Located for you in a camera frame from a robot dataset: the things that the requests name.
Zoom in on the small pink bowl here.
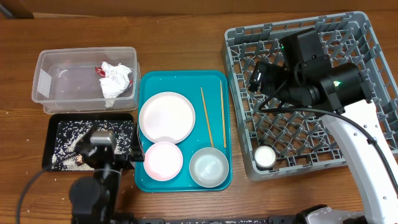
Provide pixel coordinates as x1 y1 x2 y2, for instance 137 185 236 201
144 141 183 182

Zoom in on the large white plate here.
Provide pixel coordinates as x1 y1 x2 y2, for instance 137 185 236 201
139 91 196 144

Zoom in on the white rice pile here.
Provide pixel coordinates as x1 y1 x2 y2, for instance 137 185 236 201
51 120 134 171

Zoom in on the grey ceramic bowl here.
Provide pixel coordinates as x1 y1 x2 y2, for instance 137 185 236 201
189 147 229 188

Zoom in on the wooden chopstick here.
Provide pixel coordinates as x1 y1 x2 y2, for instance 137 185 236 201
200 87 214 147
220 81 227 148

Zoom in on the white paper cup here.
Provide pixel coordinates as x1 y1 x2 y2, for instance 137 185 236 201
254 146 277 169

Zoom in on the brown food scrap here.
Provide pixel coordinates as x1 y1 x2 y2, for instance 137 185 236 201
75 155 84 166

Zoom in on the red foil snack wrapper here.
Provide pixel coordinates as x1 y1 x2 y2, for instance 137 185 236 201
95 67 134 88

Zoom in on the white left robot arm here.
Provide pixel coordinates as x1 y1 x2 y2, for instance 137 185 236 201
69 124 145 224

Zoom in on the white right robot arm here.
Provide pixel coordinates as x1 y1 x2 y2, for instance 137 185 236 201
249 28 397 223

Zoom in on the grey plastic dishwasher rack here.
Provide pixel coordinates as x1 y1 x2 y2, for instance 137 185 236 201
222 11 397 181

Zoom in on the black rectangular waste tray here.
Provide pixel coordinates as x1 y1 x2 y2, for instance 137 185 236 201
42 113 135 171

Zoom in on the clear plastic waste bin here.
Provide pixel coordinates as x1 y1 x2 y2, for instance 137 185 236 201
31 47 141 114

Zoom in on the teal plastic serving tray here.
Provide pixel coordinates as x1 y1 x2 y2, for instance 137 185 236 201
135 70 233 192

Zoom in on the black rail at table edge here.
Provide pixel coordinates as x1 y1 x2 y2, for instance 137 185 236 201
118 204 355 224

